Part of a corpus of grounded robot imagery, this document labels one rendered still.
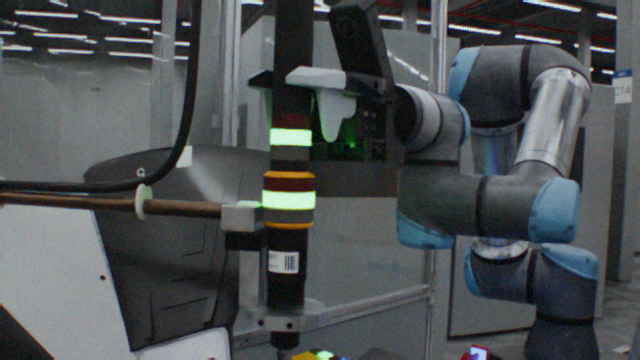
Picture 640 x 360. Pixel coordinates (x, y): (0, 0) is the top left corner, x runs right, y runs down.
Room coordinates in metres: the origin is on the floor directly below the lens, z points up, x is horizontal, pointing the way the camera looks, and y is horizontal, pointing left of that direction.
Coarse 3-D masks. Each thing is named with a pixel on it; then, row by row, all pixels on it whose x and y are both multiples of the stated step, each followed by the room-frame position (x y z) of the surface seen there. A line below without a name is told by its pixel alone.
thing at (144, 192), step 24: (192, 0) 0.48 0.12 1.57; (192, 24) 0.48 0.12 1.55; (192, 48) 0.48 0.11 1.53; (192, 72) 0.48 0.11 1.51; (192, 96) 0.48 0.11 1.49; (168, 168) 0.49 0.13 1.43; (72, 192) 0.51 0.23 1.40; (96, 192) 0.50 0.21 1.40; (144, 192) 0.49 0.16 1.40; (144, 216) 0.49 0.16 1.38
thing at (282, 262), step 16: (272, 240) 0.46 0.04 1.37; (288, 240) 0.45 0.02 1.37; (304, 240) 0.46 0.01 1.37; (272, 256) 0.46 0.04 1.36; (288, 256) 0.45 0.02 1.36; (304, 256) 0.46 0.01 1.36; (272, 272) 0.46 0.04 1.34; (288, 272) 0.45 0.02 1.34; (304, 272) 0.46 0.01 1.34; (272, 288) 0.46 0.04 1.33; (288, 288) 0.45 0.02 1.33; (304, 288) 0.47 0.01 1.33; (272, 304) 0.46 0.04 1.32; (288, 304) 0.45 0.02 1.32; (304, 304) 0.47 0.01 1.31; (272, 336) 0.46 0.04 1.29; (288, 336) 0.46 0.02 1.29
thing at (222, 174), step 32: (128, 160) 0.61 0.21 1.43; (160, 160) 0.61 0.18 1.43; (192, 160) 0.61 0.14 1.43; (224, 160) 0.62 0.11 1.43; (256, 160) 0.62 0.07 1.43; (128, 192) 0.58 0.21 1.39; (160, 192) 0.58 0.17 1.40; (192, 192) 0.58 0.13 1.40; (224, 192) 0.58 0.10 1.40; (256, 192) 0.58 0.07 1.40; (128, 224) 0.56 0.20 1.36; (160, 224) 0.56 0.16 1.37; (192, 224) 0.55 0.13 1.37; (128, 256) 0.54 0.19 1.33; (160, 256) 0.53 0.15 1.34; (192, 256) 0.53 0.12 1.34; (224, 256) 0.52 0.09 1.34; (128, 288) 0.52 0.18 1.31; (160, 288) 0.51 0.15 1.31; (192, 288) 0.50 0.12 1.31; (224, 288) 0.50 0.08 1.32; (128, 320) 0.50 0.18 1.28; (160, 320) 0.49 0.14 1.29; (192, 320) 0.48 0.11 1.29; (224, 320) 0.48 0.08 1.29
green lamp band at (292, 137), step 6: (276, 132) 0.46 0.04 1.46; (282, 132) 0.45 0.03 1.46; (288, 132) 0.45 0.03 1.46; (294, 132) 0.45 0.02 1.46; (300, 132) 0.46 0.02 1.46; (306, 132) 0.46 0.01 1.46; (276, 138) 0.46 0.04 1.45; (282, 138) 0.45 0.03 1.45; (288, 138) 0.45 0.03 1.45; (294, 138) 0.45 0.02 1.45; (300, 138) 0.46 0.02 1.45; (306, 138) 0.46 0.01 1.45; (294, 144) 0.45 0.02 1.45; (300, 144) 0.46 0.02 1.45; (306, 144) 0.46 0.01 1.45
